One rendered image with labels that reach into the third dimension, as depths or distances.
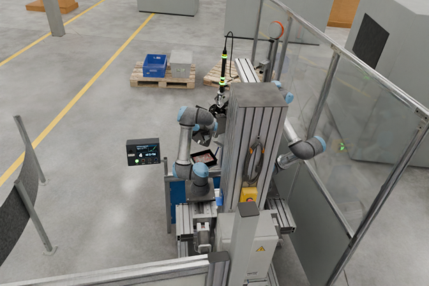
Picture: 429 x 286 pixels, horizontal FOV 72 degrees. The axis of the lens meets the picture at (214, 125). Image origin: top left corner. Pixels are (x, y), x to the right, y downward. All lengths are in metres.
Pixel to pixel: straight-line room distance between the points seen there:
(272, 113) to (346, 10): 9.21
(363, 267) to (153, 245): 2.11
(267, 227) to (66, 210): 2.45
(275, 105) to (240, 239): 0.82
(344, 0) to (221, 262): 9.90
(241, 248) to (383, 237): 3.16
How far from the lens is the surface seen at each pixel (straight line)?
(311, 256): 3.03
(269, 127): 1.53
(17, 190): 2.86
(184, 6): 9.79
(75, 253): 3.41
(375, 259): 3.69
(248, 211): 0.75
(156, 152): 2.43
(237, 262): 0.91
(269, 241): 1.92
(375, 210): 2.14
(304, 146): 1.94
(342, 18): 10.62
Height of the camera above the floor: 2.78
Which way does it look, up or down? 36 degrees down
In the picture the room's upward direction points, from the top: 4 degrees clockwise
